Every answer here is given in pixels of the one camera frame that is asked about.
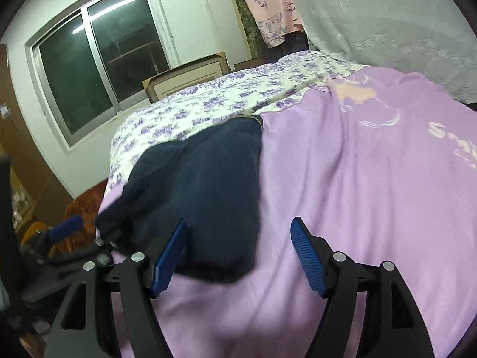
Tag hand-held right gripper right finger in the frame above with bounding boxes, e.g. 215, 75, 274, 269
291, 216, 435, 358

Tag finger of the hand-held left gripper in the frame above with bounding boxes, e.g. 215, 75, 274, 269
52, 240, 118, 265
35, 215, 83, 249

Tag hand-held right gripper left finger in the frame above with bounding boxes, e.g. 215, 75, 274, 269
45, 218, 189, 358

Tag navy blue cardigan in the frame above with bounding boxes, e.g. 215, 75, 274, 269
95, 117, 263, 284

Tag orange brown cloth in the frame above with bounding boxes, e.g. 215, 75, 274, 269
63, 179, 109, 247

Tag purple printed blanket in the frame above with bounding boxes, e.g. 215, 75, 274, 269
100, 65, 477, 358

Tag brown wooden wardrobe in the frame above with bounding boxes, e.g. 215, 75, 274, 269
0, 45, 73, 232

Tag sliding glass window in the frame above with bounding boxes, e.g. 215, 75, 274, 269
26, 0, 179, 146

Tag white purple floral bedsheet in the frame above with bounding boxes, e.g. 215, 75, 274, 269
108, 50, 366, 195

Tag dark green patterned panel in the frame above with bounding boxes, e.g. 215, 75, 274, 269
227, 0, 270, 64

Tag white lace cloth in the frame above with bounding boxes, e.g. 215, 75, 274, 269
283, 0, 477, 105

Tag pink floral cloth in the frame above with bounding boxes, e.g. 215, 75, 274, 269
235, 0, 304, 48

